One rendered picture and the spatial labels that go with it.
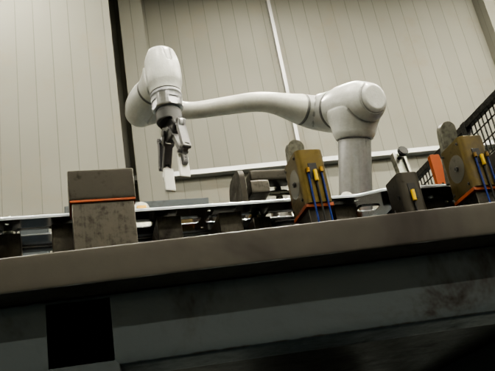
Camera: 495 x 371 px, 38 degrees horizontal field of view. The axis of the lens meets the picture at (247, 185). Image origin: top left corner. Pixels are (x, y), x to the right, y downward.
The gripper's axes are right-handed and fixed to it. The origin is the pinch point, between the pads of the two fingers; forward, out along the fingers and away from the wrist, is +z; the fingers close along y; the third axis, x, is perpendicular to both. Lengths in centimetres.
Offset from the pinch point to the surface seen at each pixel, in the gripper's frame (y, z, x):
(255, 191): 20.9, 13.5, 9.8
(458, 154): 68, 25, 29
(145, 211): 31.7, 26.2, -26.3
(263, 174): 21.5, 8.5, 12.9
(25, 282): 83, 59, -66
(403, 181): 62, 29, 18
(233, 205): 37.8, 26.2, -8.8
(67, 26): -497, -451, 163
